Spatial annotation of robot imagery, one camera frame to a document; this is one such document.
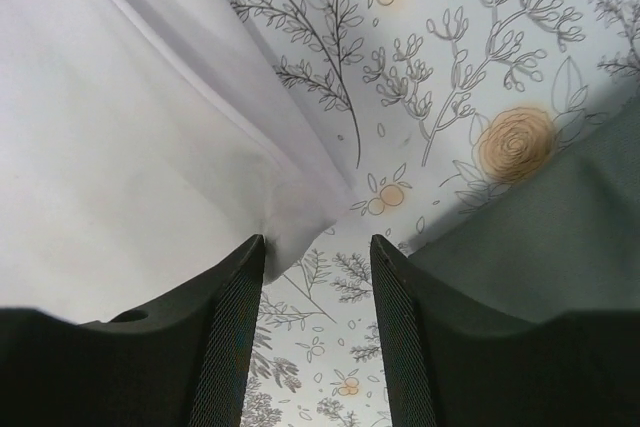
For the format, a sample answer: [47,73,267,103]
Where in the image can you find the white t shirt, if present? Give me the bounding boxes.
[1,0,351,323]

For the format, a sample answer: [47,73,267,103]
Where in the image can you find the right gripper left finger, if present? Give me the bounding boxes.
[1,235,265,426]

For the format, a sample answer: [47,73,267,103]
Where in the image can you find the dark green folded t shirt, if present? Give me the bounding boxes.
[410,101,639,323]

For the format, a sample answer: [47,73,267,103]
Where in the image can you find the floral table mat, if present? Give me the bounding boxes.
[229,0,639,426]

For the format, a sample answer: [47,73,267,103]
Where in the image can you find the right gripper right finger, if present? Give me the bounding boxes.
[370,235,639,426]

